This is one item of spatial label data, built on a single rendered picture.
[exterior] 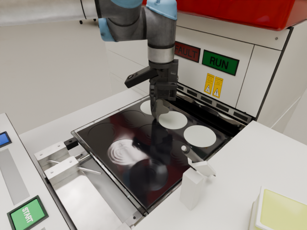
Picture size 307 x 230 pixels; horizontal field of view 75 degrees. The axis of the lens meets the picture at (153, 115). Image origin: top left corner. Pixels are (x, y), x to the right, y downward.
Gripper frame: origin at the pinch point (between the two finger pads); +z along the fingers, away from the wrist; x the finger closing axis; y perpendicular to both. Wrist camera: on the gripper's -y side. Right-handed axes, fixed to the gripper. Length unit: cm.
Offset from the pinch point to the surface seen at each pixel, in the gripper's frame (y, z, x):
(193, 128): 13.7, 1.5, -4.1
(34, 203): -19.0, -4.9, -37.3
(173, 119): 7.0, 1.4, -0.1
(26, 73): -218, 91, 204
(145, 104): -3.9, 1.5, 8.6
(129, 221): -1.9, 6.5, -33.4
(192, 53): 11.6, -18.5, 10.1
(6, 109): -183, 92, 113
